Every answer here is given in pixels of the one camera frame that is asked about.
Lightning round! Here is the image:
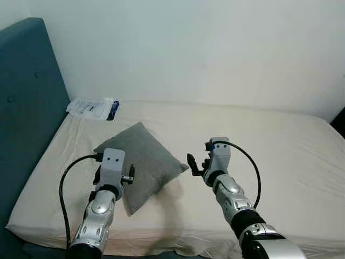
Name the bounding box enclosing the grey square pillow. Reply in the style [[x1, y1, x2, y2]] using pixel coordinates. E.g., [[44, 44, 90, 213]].
[[93, 121, 190, 217]]

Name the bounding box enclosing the black chair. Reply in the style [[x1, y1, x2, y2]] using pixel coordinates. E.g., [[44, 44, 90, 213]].
[[329, 106, 345, 139]]

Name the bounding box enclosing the white plastic packet blue edge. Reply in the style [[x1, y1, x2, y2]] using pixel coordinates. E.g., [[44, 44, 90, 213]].
[[66, 98, 120, 121]]

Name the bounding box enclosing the beige sheeted bed mattress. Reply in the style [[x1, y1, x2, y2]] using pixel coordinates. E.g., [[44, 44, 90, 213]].
[[5, 100, 345, 259]]

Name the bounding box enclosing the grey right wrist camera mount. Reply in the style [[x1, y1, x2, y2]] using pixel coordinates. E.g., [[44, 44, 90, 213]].
[[208, 137, 232, 173]]

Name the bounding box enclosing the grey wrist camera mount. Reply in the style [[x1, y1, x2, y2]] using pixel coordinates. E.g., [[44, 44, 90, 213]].
[[100, 148, 126, 187], [208, 137, 232, 173]]

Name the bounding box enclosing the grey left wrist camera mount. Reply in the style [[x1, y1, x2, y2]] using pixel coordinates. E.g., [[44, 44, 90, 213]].
[[100, 148, 126, 187]]

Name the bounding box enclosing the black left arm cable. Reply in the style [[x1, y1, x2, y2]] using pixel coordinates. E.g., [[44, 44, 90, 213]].
[[58, 153, 104, 251]]

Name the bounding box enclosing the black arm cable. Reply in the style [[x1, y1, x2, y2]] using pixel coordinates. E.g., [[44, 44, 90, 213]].
[[58, 153, 104, 251], [205, 140, 263, 210]]

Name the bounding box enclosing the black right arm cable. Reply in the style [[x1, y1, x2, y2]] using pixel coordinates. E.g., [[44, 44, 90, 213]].
[[205, 140, 263, 210]]

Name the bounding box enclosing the teal upholstered bed frame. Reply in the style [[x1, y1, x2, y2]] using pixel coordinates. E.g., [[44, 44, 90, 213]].
[[0, 17, 216, 259]]

